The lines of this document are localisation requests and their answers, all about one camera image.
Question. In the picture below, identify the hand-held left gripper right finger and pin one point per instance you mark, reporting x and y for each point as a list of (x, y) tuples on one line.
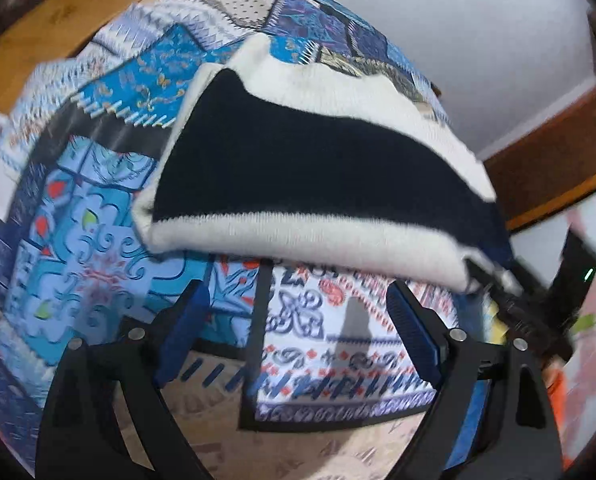
[(415, 332)]

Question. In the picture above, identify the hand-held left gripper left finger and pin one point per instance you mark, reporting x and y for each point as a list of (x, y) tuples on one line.
[(182, 332)]

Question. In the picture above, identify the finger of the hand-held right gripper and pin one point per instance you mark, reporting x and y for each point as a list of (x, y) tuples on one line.
[(495, 282)]

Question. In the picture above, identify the cream and black striped sweater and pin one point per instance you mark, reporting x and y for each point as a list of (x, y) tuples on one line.
[(318, 170)]

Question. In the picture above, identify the blue patchwork blanket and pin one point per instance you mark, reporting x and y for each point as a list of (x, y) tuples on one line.
[(102, 200)]

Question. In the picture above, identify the wooden lap desk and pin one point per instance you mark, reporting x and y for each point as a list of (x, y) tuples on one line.
[(57, 25)]

